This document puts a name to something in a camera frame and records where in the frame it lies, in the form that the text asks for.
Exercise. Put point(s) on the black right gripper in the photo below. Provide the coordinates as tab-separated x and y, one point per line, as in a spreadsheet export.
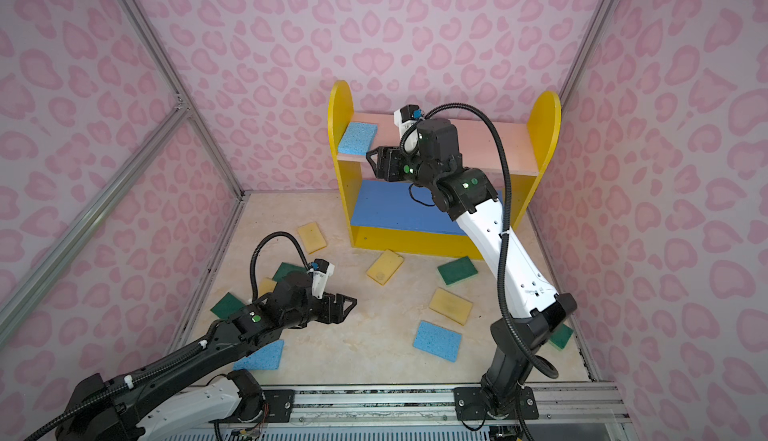
387	153

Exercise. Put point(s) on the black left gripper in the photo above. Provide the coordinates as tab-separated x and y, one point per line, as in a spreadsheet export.
341	313

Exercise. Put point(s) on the yellow sponge shelf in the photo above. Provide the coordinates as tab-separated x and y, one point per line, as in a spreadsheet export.
384	268
312	237

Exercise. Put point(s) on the blue sponge floor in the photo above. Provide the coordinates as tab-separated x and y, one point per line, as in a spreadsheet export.
437	341
266	358

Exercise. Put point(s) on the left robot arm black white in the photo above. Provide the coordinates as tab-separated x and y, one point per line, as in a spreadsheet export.
160	399

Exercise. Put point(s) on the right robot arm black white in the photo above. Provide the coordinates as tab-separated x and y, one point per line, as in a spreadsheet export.
504	249

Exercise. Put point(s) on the yellow wooden shelf unit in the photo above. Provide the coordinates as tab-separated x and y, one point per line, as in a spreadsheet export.
400	216

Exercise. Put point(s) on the yellow sponge near shelf left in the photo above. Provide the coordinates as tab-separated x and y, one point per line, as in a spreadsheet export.
312	237

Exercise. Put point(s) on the green scouring pad left upper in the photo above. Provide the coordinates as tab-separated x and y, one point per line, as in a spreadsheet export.
286	269

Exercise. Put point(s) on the green scouring pad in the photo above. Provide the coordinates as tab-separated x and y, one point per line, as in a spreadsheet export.
227	306
286	269
561	336
457	270

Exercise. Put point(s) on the yellow sponge left floor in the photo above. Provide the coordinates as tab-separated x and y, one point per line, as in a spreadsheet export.
265	286

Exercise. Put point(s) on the yellow sponge floor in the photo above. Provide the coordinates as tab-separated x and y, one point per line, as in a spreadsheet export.
265	286
451	306

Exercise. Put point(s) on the green scouring pad far left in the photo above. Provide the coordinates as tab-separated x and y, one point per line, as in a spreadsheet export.
227	306

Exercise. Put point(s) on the yellow sponge right floor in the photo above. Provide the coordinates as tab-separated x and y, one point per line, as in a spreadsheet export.
451	306

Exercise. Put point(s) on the green scouring pad centre right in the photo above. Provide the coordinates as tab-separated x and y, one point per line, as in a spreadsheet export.
457	270

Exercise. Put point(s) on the green scouring pad far right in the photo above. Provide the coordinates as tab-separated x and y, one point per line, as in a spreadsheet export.
561	336

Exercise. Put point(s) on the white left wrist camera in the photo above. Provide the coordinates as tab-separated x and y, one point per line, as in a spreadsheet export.
320	271

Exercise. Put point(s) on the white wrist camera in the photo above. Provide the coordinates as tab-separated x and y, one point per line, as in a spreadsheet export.
405	117
320	271

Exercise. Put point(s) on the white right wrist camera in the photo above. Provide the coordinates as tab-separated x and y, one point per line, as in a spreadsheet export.
405	117

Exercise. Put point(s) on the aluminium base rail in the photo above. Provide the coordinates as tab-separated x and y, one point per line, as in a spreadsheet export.
389	404

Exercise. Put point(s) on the aluminium frame profile left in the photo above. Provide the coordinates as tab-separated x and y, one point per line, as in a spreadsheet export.
84	85

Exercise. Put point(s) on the aluminium frame profile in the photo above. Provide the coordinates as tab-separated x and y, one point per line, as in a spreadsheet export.
84	85
595	29

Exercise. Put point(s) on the aluminium frame profile right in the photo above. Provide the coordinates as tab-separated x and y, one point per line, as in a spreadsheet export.
595	29

